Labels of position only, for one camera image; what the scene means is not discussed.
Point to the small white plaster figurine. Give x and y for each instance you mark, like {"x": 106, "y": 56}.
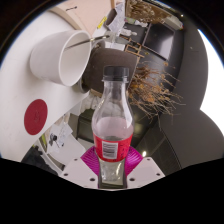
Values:
{"x": 128, "y": 32}

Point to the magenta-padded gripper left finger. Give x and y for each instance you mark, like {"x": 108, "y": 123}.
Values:
{"x": 88, "y": 160}

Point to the wooden easel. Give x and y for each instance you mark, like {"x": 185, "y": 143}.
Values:
{"x": 133, "y": 48}

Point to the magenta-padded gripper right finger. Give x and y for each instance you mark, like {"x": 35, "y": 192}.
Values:
{"x": 135, "y": 158}

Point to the clear red-labelled drink bottle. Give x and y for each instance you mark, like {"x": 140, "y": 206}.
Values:
{"x": 113, "y": 133}

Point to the round ceiling spotlight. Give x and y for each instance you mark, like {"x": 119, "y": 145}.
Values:
{"x": 144, "y": 153}

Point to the small yellow tag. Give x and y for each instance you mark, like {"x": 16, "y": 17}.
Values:
{"x": 101, "y": 21}

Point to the stack of papers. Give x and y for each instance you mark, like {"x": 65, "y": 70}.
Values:
{"x": 63, "y": 130}

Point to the flat round red coaster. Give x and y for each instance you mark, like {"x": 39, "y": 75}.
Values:
{"x": 35, "y": 116}

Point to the white plastic chair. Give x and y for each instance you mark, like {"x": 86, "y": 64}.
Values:
{"x": 71, "y": 148}

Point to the bunch of keys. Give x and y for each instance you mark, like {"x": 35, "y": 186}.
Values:
{"x": 52, "y": 139}

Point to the dried plant in brown pot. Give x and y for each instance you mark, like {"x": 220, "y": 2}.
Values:
{"x": 110, "y": 61}

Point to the white cup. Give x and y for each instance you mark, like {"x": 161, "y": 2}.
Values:
{"x": 50, "y": 56}

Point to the metal spoon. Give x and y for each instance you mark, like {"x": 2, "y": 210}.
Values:
{"x": 96, "y": 39}

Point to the black wall screen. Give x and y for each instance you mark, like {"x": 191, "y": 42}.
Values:
{"x": 160, "y": 38}

